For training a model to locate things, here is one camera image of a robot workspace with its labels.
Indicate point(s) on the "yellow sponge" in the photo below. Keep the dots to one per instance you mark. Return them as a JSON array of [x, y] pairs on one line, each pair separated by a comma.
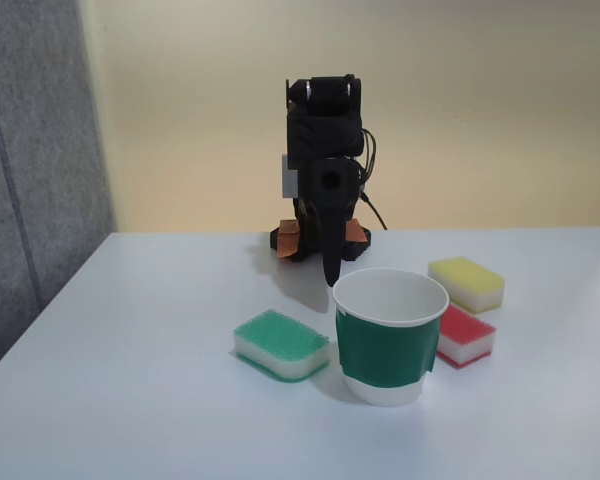
[[467, 282]]

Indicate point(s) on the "white paper cup green band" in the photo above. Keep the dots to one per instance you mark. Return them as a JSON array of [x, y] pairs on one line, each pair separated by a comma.
[[387, 350]]

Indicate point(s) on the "red sponge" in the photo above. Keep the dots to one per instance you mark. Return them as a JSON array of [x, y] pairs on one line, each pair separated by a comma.
[[467, 335]]

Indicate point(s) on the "green sponge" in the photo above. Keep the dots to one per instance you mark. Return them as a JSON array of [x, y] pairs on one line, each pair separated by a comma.
[[280, 345]]

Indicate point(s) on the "grey partition panel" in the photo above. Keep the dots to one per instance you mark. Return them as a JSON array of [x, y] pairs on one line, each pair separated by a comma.
[[35, 175]]

